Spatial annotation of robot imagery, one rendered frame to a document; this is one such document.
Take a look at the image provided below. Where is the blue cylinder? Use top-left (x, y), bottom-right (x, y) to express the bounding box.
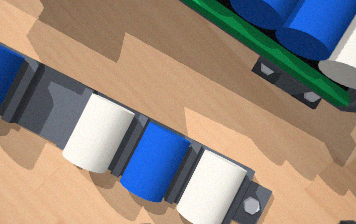
top-left (120, 122), bottom-right (191, 202)
top-left (275, 0), bottom-right (356, 61)
top-left (0, 45), bottom-right (25, 106)
top-left (230, 0), bottom-right (297, 30)

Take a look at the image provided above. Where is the white cylinder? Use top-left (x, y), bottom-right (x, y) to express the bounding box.
top-left (176, 150), bottom-right (247, 224)
top-left (62, 93), bottom-right (135, 173)
top-left (318, 15), bottom-right (356, 89)

